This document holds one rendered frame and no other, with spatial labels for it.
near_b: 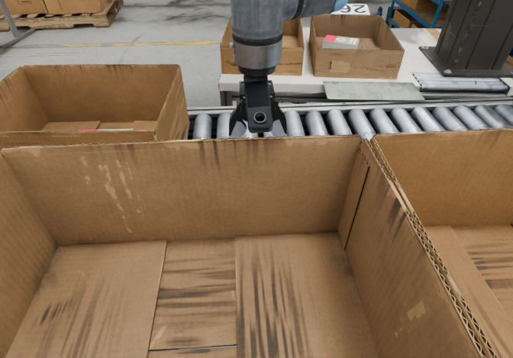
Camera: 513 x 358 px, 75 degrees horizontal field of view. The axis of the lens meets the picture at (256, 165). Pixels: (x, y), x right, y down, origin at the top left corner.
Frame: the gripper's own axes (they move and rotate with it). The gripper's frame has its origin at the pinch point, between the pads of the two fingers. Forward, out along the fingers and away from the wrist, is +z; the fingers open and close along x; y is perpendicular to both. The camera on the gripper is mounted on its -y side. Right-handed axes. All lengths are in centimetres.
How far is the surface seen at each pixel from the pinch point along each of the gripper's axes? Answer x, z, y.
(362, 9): -49, -5, 86
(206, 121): 13.0, 5.6, 22.1
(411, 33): -74, 6, 89
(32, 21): 227, 71, 339
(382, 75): -45, 4, 45
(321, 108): -21.1, 5.9, 27.9
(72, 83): 46, -7, 23
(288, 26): -19, 1, 87
